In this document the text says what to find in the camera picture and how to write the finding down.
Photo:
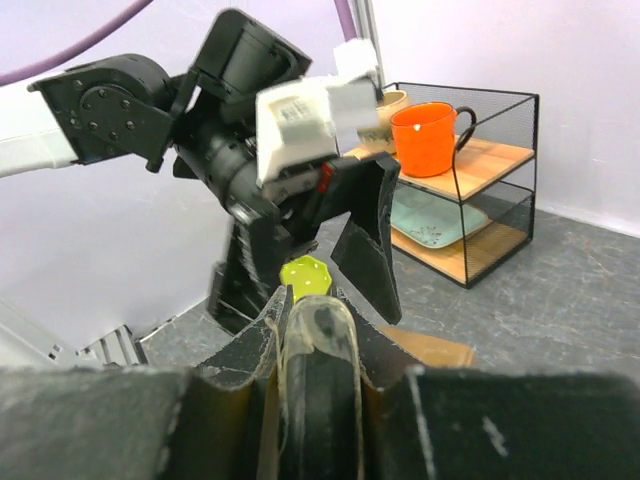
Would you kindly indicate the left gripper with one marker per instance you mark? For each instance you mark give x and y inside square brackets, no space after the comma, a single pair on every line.
[270,220]

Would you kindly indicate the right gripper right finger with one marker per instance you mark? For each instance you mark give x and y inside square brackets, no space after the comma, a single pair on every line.
[423,422]

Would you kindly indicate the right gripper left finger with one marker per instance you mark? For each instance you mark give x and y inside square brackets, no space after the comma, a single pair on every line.
[218,420]

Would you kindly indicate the brown cardboard express box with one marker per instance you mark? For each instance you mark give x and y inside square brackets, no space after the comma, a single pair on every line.
[430,350]

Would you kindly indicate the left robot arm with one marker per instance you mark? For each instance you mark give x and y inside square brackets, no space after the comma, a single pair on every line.
[247,121]

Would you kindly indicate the yellow-green dotted plate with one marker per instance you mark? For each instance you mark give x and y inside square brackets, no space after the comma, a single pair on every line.
[307,276]

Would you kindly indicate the light green tray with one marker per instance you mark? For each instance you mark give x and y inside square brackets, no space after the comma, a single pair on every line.
[431,221]

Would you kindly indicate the beige ceramic mug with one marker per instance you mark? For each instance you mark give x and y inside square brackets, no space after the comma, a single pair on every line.
[379,138]

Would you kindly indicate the orange mug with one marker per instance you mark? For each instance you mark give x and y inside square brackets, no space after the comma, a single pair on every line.
[424,136]

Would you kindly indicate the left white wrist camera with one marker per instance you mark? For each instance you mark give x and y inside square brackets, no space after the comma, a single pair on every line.
[297,121]

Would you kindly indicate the black wire wooden shelf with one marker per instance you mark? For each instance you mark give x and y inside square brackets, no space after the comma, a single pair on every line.
[495,172]

